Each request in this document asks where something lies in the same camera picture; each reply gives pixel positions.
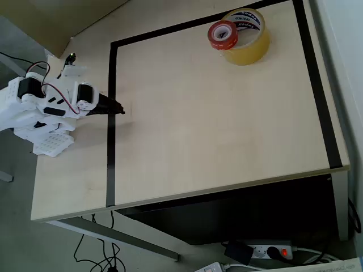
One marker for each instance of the white power strip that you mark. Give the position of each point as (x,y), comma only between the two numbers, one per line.
(211,267)

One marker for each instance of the black power adapter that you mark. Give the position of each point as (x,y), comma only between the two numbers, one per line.
(237,252)

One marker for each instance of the grey table leg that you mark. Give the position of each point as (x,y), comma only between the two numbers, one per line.
(341,204)

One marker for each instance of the grey power strip red switch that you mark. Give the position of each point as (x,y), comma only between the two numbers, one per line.
(286,246)

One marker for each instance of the red tape roll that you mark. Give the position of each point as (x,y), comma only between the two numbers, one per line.
(215,35)

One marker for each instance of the white camera mount green LED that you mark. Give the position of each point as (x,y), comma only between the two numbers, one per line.
(73,69)

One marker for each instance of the grey metal foot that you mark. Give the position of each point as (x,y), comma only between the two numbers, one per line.
(5,176)

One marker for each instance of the large yellow tape roll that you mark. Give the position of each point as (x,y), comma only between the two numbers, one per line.
(255,48)

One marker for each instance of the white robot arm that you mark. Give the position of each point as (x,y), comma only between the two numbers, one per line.
(25,119)

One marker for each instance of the black round plug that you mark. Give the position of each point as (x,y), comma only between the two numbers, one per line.
(272,252)

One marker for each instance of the grey table foot bar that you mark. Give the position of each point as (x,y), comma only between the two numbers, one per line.
(119,235)

